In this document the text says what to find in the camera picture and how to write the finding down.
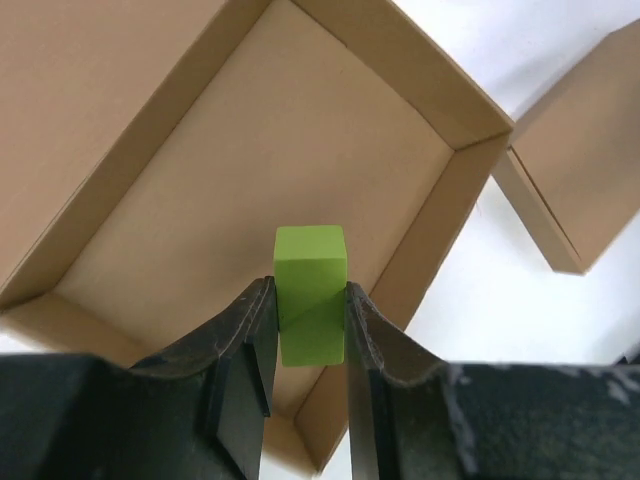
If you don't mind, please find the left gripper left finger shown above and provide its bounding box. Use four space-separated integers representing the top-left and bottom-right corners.
1 277 278 479

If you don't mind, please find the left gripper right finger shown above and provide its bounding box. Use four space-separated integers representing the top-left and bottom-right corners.
345 283 639 479

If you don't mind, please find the green block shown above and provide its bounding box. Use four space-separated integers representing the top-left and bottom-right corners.
273 225 347 367

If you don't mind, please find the large cardboard box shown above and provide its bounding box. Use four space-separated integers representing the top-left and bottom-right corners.
1 1 512 472

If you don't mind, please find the flat cardboard box near right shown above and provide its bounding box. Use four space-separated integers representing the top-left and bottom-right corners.
493 22 639 275

